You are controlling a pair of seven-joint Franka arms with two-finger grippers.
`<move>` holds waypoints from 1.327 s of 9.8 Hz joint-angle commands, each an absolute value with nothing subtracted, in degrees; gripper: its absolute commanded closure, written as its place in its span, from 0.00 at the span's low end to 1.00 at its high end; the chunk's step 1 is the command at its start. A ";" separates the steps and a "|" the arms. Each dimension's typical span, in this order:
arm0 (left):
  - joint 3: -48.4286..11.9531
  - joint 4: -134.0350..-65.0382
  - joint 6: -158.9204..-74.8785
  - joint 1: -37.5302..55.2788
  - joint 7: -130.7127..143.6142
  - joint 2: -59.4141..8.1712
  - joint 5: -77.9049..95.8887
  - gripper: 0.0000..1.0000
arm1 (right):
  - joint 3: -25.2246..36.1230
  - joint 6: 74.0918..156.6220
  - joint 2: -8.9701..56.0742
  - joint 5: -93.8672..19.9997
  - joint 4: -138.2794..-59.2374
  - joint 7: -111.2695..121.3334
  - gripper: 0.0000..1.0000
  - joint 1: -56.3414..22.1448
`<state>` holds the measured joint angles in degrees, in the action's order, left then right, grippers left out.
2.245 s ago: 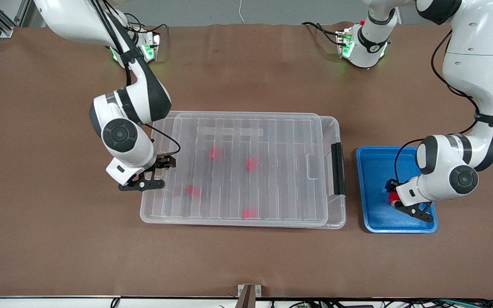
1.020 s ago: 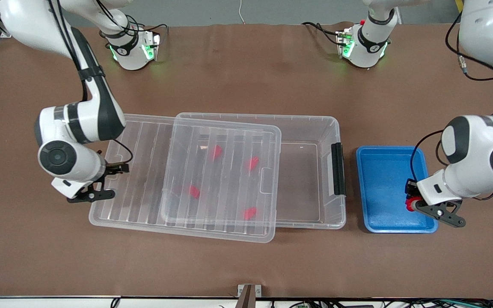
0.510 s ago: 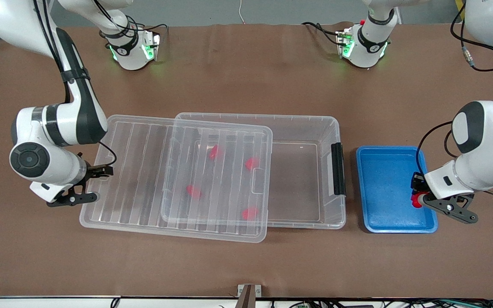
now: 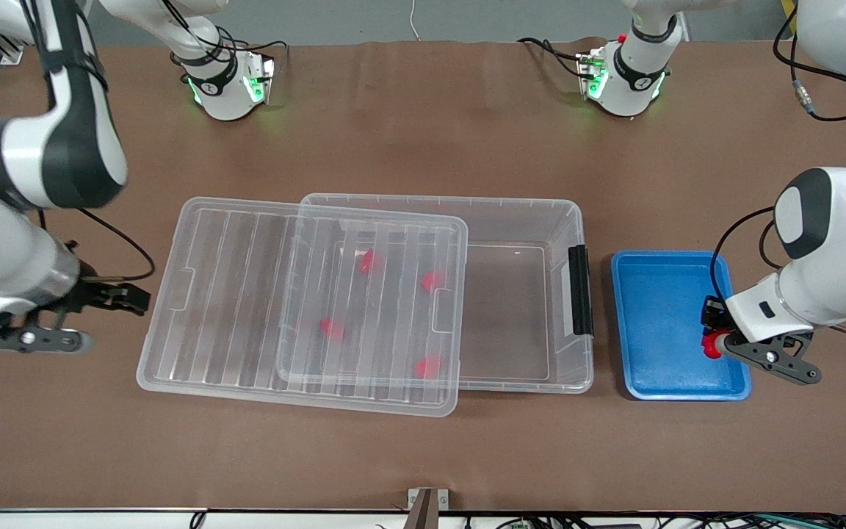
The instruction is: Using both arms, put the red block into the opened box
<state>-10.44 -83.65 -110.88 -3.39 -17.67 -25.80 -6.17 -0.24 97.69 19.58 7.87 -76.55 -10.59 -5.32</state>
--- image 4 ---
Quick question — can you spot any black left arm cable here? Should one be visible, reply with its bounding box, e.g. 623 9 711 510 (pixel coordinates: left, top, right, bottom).
709 0 846 335

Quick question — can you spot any metal table edge bracket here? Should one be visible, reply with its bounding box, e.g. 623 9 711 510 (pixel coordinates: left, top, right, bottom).
407 488 449 510

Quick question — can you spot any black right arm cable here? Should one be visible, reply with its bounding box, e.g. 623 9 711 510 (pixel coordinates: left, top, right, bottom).
74 207 156 284

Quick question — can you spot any brown camera mount post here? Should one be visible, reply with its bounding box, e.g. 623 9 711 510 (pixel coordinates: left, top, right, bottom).
408 489 440 529

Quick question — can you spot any brown table cover sheet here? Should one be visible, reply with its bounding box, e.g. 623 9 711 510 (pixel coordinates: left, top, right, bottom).
0 40 846 513

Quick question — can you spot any clear plastic storage box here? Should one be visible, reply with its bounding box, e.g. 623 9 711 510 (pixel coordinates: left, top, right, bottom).
300 192 595 395

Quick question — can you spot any black base cable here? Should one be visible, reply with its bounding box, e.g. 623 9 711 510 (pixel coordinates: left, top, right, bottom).
162 0 290 71
517 37 589 78

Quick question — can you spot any black box latch handle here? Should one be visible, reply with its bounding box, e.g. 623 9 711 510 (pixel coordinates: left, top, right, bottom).
567 245 594 337

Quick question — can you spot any black right base cable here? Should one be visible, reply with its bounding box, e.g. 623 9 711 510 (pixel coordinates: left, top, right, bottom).
162 0 290 71

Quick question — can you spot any black left base cable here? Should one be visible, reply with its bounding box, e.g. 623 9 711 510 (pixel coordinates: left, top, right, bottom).
517 37 589 78

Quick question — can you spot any blue plastic tray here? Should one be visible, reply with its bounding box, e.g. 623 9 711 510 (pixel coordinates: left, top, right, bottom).
610 250 753 402

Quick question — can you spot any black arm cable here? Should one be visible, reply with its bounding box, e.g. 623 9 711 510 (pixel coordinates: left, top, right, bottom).
709 0 846 335
74 207 156 284

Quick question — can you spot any clear ribbed plastic lid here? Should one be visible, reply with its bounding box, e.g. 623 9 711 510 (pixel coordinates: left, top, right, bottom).
135 195 469 418

